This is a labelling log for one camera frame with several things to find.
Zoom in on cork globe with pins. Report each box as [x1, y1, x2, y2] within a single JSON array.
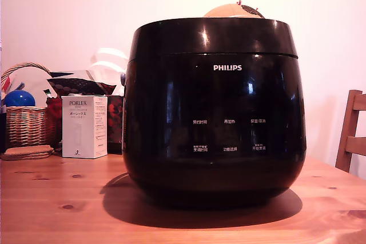
[[202, 0, 267, 20]]

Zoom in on floral tissue box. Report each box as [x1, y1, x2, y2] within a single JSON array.
[[106, 94, 125, 154]]

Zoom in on wooden chair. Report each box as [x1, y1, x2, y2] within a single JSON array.
[[335, 89, 366, 174]]

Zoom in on cork coaster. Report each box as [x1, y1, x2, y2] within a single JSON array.
[[0, 151, 55, 162], [5, 145, 53, 154]]

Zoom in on dark dotted pattern packet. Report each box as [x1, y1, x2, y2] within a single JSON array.
[[46, 77, 118, 97]]

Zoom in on white tissue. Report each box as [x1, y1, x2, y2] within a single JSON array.
[[86, 47, 130, 81]]

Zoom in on white Porlex box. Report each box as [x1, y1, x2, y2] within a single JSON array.
[[61, 95, 109, 159]]

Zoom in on black rice cooker body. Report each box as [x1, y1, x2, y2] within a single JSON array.
[[121, 51, 308, 209]]

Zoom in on wicker basket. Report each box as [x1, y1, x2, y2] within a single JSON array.
[[0, 61, 57, 148]]

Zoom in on blue ball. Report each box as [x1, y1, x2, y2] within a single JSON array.
[[2, 89, 37, 108]]

